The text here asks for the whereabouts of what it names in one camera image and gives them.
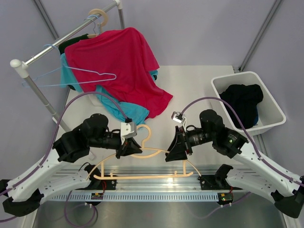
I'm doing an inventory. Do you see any aluminium mounting rail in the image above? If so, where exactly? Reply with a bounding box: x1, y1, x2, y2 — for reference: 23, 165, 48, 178
51, 169, 244, 204

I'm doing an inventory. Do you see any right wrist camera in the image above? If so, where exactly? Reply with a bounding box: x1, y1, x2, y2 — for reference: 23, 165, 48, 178
171, 111, 187, 129

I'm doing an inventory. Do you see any black t shirt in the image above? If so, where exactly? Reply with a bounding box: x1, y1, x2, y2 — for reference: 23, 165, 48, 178
219, 84, 264, 129

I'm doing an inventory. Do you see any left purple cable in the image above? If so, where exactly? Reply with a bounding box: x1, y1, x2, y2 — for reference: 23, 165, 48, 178
0, 92, 131, 198

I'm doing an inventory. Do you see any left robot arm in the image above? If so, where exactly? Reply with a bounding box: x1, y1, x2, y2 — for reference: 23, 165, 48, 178
0, 114, 142, 217

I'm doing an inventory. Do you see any purple cable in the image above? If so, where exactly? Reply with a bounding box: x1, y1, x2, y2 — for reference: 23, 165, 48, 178
0, 92, 131, 198
180, 96, 304, 188

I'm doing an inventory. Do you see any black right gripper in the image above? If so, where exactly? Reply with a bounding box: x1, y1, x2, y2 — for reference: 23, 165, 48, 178
166, 126, 215, 162

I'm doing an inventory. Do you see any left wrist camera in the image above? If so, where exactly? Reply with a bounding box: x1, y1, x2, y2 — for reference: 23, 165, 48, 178
120, 122, 137, 144

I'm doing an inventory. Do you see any wooden hanger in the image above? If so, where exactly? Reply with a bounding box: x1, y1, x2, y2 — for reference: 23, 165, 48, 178
87, 9, 108, 38
87, 124, 202, 181

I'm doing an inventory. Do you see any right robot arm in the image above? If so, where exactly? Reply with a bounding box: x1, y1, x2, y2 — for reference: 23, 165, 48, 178
165, 109, 304, 218

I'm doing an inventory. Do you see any rear blue wire hanger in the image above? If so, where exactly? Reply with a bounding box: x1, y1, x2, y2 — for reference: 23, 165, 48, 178
86, 15, 100, 35

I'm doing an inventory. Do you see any light blue wire hanger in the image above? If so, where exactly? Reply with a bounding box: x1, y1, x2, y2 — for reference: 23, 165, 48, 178
33, 54, 117, 87

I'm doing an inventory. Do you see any blue t shirt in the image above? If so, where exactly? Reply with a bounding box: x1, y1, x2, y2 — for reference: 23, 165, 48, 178
253, 107, 259, 126

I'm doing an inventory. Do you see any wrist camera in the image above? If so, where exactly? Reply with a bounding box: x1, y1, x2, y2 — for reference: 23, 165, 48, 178
120, 122, 137, 144
171, 111, 187, 129

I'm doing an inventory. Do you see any turquoise t shirt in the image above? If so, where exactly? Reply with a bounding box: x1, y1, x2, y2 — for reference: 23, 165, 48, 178
59, 52, 159, 122

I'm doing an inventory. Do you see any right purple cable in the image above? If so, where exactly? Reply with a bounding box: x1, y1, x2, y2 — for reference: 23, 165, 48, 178
180, 96, 304, 188

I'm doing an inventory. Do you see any metal clothes rack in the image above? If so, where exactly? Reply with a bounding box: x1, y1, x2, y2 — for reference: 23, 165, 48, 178
9, 0, 126, 160

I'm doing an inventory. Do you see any pink t shirt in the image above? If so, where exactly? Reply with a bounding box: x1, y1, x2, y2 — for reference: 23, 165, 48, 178
65, 28, 173, 118

